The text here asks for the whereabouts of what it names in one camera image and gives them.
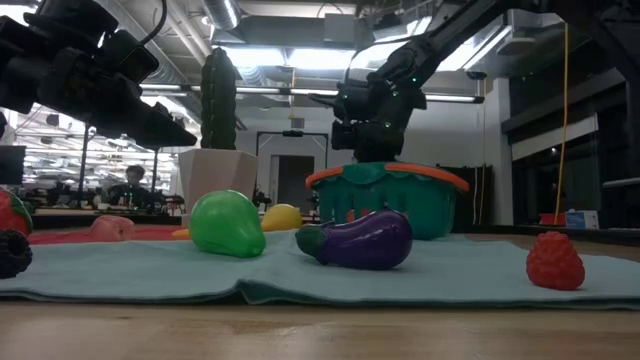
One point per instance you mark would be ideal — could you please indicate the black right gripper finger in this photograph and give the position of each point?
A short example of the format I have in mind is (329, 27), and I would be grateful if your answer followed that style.
(377, 150)

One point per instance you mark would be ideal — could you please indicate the purple toy eggplant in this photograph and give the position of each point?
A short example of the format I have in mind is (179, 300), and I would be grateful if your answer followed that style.
(365, 242)

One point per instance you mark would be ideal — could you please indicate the small yellow toy piece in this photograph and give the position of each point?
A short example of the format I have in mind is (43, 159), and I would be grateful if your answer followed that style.
(181, 234)

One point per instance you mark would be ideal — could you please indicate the pink toy meat piece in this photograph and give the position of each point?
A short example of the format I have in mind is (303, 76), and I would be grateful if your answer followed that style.
(111, 229)

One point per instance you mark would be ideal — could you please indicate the green toy pear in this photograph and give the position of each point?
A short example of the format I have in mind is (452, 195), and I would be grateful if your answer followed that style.
(225, 225)

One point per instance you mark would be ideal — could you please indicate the yellow toy lemon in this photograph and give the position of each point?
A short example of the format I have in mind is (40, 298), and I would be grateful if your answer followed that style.
(281, 219)

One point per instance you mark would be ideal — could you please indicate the red toy strawberry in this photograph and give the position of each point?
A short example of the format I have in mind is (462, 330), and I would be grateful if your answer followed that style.
(12, 212)

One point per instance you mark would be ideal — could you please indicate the red toy raspberry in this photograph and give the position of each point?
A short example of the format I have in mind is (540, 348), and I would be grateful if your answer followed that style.
(555, 262)

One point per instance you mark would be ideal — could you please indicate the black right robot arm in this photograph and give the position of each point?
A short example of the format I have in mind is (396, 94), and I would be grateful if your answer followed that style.
(475, 30)

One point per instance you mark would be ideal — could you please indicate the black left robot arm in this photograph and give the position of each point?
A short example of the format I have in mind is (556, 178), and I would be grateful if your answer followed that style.
(45, 55)

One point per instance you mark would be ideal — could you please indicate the tall green cactus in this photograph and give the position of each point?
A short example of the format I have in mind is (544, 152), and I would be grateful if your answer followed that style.
(218, 100)

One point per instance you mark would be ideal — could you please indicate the person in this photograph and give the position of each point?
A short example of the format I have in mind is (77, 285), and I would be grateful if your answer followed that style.
(131, 187)

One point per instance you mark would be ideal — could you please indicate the teal basket with orange rim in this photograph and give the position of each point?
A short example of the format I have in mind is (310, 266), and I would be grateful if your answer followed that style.
(425, 200)

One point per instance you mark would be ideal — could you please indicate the dark cabinet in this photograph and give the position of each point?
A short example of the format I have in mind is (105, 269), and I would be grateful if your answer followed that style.
(480, 195)

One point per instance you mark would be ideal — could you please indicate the black monitor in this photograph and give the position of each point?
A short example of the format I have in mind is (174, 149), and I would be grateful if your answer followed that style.
(11, 165)

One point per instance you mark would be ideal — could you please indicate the light blue cloth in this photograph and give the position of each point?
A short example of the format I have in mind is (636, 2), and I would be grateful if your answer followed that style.
(125, 272)

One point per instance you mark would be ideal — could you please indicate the red cloth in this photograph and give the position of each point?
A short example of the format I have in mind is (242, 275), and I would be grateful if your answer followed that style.
(60, 237)

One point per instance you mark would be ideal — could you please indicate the black toy blackberry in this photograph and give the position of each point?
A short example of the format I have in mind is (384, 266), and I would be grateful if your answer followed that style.
(14, 255)

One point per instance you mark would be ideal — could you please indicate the red bin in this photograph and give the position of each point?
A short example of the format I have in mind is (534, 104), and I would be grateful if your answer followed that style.
(551, 219)

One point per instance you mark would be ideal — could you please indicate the blue and white box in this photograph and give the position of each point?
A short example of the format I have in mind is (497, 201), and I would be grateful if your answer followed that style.
(582, 220)

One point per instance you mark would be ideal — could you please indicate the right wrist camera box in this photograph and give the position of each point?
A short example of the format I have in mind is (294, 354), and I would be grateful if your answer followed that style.
(345, 135)

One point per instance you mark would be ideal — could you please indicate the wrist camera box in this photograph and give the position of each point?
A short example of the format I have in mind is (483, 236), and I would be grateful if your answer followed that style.
(132, 57)
(345, 135)

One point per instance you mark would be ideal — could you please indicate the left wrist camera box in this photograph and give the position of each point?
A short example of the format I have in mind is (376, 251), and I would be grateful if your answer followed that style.
(132, 57)

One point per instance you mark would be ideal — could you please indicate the black gantry frame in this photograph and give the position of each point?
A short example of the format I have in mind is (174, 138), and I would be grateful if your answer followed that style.
(292, 133)

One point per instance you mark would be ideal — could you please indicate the silver ventilation duct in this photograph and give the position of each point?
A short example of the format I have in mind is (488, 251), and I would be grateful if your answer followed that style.
(222, 12)

